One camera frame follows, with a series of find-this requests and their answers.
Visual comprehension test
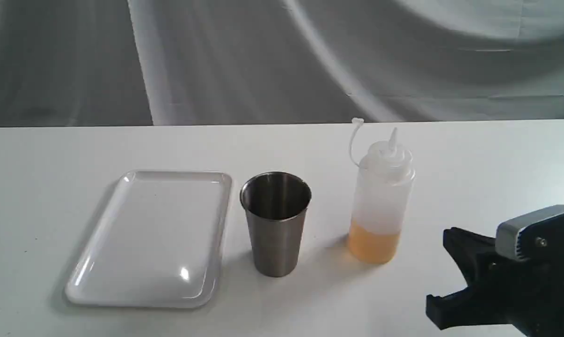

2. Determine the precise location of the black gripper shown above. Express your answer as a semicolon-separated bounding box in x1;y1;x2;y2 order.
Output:
425;227;564;337

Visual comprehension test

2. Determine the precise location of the translucent squeeze bottle amber liquid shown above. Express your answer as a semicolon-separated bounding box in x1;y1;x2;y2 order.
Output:
346;117;415;265

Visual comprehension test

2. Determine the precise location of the stainless steel cup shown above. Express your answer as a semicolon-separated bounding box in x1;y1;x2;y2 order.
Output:
239;171;312;278

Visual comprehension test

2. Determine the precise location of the white plastic tray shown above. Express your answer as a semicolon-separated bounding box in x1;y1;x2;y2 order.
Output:
64;170;233;309

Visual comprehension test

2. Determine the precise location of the grey fabric backdrop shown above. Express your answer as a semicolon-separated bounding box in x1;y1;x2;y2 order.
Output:
0;0;564;127

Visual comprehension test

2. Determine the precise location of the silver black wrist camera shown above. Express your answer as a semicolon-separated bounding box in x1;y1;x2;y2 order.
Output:
494;205;564;263

